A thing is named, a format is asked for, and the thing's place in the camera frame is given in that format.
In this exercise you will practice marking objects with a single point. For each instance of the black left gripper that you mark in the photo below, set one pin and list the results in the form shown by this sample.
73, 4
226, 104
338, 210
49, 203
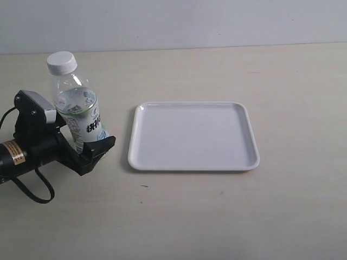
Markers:
42, 144

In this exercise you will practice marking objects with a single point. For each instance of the clear plastic drink bottle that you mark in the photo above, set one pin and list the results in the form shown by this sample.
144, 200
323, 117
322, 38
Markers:
77, 102

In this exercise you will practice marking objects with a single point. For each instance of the white bottle cap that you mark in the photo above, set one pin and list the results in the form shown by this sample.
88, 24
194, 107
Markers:
61, 63

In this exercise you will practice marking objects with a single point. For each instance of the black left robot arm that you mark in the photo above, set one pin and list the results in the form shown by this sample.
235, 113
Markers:
12, 155

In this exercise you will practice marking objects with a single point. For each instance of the white rectangular plastic tray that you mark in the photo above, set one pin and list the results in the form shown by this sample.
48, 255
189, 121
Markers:
192, 136

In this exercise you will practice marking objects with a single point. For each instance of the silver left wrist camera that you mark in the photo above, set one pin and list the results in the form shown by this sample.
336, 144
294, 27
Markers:
38, 105

